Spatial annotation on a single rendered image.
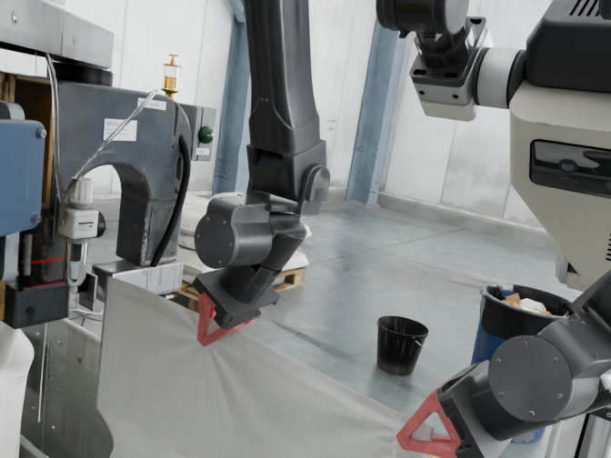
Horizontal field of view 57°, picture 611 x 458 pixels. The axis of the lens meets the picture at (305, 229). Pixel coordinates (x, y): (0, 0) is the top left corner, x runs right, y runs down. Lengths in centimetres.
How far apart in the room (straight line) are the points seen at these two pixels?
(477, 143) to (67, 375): 789
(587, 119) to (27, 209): 68
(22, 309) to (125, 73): 514
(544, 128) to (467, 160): 814
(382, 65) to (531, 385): 910
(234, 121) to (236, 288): 618
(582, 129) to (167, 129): 59
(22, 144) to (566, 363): 43
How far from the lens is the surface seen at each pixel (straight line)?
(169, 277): 98
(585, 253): 98
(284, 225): 61
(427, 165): 920
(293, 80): 57
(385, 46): 947
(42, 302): 84
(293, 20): 56
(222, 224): 55
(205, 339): 72
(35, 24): 64
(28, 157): 51
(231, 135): 681
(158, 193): 92
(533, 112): 86
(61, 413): 168
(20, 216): 51
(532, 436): 300
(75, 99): 81
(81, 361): 154
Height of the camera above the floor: 134
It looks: 12 degrees down
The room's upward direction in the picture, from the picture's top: 9 degrees clockwise
